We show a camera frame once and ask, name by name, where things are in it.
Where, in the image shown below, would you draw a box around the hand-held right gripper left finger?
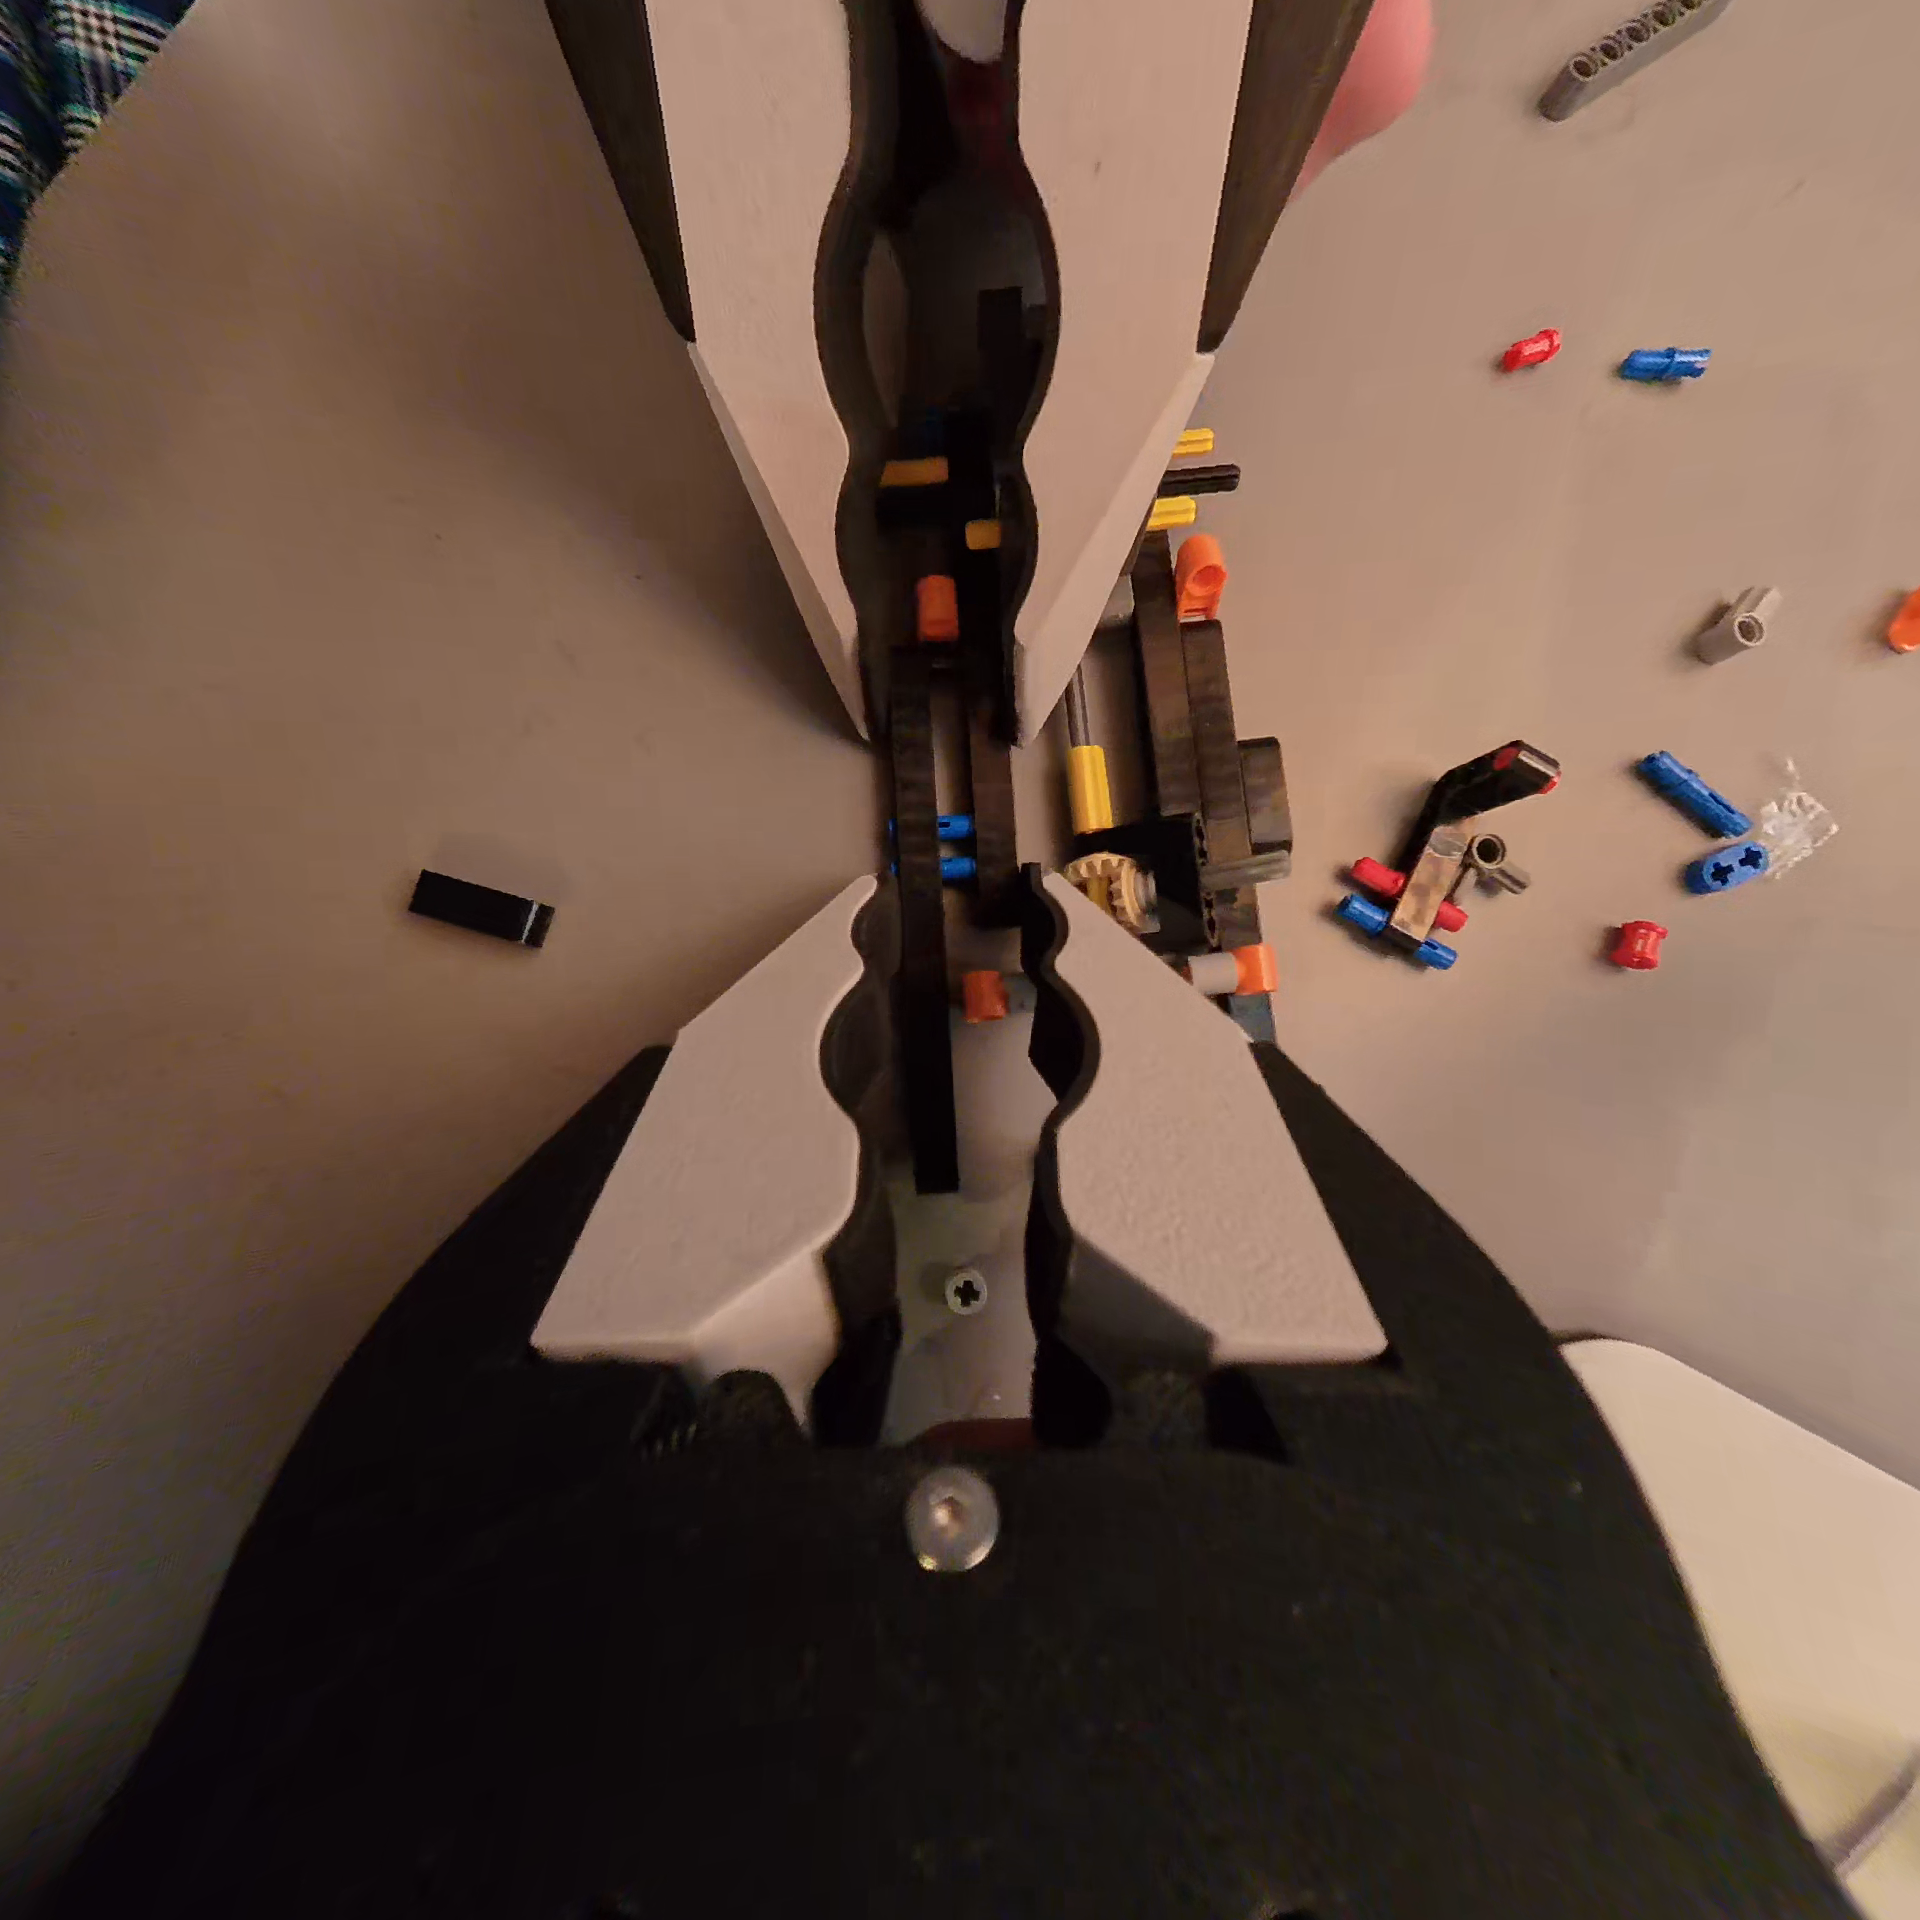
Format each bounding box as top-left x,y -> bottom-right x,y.
531,873 -> 909,1425

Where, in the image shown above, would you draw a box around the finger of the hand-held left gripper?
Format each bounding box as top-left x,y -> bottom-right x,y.
989,0 -> 1375,750
547,0 -> 909,745

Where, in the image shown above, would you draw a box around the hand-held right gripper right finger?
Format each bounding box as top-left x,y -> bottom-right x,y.
1020,861 -> 1391,1425

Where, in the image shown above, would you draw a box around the black short lego beam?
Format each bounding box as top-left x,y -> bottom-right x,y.
408,865 -> 559,951

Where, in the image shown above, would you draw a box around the lego vehicle chassis assembly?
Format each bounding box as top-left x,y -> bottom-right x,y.
873,286 -> 1297,1202

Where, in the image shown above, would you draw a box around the black angled lego subassembly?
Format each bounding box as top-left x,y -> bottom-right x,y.
1333,737 -> 1567,970

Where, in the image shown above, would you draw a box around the grey long lego beam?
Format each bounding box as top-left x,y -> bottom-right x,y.
1536,0 -> 1731,126

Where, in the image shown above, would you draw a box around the blue long lego pin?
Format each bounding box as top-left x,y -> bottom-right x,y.
1634,750 -> 1753,841

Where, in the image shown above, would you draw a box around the transparent lego piece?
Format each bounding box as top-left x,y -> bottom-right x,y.
1755,757 -> 1840,879

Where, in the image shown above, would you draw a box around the person's left hand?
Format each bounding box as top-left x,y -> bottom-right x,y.
1297,0 -> 1437,190

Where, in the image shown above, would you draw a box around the blue plaid shirt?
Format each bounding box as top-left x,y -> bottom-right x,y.
0,0 -> 197,287

